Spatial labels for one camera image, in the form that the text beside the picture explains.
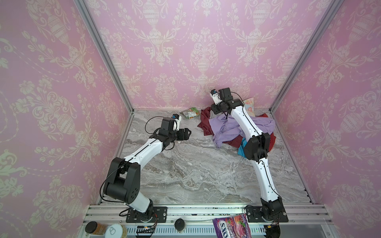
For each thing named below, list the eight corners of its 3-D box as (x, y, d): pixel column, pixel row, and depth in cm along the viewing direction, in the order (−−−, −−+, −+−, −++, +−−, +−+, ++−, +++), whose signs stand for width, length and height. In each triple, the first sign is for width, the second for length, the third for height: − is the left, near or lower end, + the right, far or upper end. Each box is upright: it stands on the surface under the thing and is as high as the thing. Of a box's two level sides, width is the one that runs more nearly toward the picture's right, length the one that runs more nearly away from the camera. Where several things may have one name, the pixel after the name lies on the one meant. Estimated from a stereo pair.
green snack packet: (185, 121, 116) (185, 118, 113) (181, 114, 121) (181, 111, 118) (199, 115, 120) (199, 112, 117) (194, 109, 124) (194, 106, 121)
